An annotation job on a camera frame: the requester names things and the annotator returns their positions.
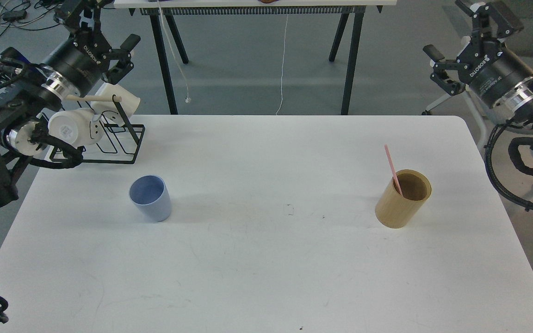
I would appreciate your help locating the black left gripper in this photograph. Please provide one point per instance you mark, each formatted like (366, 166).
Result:
(83, 59)

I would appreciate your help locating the black wire cup rack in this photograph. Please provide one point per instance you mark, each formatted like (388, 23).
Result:
(121, 141)

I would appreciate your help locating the white cup on rack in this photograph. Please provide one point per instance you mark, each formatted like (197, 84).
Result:
(78, 127)

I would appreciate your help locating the bamboo cylinder holder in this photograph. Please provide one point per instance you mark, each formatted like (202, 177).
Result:
(399, 203)

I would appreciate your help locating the pink chopstick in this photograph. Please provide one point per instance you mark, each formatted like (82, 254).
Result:
(395, 180)

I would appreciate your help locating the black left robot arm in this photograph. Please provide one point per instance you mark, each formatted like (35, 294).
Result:
(27, 88)

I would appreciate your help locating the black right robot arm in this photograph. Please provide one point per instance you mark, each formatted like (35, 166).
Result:
(513, 113)

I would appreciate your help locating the grey office chair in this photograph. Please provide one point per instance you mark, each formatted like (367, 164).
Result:
(466, 107)

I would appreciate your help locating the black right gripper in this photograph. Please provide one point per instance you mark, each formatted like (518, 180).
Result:
(494, 76)

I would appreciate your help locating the blue plastic cup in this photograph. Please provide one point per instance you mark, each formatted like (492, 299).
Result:
(150, 195)

